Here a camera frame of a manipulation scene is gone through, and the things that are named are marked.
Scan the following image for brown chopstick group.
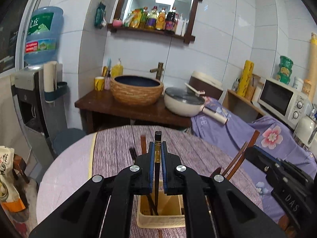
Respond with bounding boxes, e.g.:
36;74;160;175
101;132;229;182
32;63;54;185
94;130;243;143
222;130;260;180
222;142;248;180

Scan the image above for dark wooden spoon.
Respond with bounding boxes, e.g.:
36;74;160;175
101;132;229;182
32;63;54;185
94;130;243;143
210;167;221;177

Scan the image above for black chopstick gold band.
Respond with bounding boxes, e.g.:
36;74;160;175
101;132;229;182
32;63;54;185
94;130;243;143
154;131;162;215

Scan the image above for brown wooden chopstick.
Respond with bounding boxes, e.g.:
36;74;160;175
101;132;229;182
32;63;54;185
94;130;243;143
140;135;147;154

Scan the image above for purple floral cloth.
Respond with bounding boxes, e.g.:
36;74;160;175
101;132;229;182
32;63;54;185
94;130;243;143
191;97;316;229

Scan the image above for beige plastic utensil holder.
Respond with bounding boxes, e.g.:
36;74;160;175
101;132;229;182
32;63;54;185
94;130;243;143
137;180;185;229

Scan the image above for white kettle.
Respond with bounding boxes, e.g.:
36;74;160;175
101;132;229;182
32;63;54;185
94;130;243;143
293;115;316;151

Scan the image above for purple striped tablecloth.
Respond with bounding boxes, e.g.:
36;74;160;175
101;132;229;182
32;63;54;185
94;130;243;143
35;125;264;238

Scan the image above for white microwave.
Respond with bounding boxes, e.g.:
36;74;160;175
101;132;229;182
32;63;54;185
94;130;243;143
258;79;313;130

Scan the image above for yellow roll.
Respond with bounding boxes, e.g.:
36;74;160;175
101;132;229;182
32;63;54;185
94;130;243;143
236;60;254;97

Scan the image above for brown rice cooker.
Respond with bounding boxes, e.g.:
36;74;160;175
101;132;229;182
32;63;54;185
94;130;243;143
189;71;223;100

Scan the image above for snack bag orange bottom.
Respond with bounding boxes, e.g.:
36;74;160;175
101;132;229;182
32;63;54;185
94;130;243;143
0;146;25;212

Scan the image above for green instant noodle cups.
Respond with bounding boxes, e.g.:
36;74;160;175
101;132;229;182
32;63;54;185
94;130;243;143
275;56;293;85

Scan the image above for white frying pan with lid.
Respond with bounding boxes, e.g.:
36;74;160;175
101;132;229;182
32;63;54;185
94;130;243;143
164;87;228;125

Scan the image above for dark wooden sink table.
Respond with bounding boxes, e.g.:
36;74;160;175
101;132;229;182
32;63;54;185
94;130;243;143
75;90;191;134

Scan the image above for water dispenser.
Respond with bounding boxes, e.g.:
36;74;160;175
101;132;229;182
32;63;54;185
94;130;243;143
13;65;69;154

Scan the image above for tall stack paper cups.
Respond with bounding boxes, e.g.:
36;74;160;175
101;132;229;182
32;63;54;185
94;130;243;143
307;32;317;102

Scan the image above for beige hanging cloth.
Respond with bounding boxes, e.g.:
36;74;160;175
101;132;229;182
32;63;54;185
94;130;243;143
0;76;30;162

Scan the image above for woven basin sink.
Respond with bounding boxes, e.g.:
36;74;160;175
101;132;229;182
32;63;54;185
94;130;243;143
110;75;164;106

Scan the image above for yellow mug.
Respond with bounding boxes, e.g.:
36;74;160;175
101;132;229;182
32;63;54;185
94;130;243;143
95;76;105;91

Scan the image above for bamboo faucet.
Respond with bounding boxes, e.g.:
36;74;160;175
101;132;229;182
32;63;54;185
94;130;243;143
150;62;164;81

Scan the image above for yellow soap bottle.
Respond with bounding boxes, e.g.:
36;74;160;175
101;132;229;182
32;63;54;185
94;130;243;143
111;59;124;78

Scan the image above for dark soy sauce bottle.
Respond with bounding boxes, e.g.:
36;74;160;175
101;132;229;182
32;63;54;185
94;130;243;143
164;7;179;34

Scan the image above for wooden framed mirror shelf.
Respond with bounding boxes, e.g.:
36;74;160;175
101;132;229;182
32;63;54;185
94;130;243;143
107;0;202;44

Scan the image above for blue water jug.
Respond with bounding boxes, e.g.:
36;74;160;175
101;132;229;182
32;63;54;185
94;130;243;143
24;7;63;65

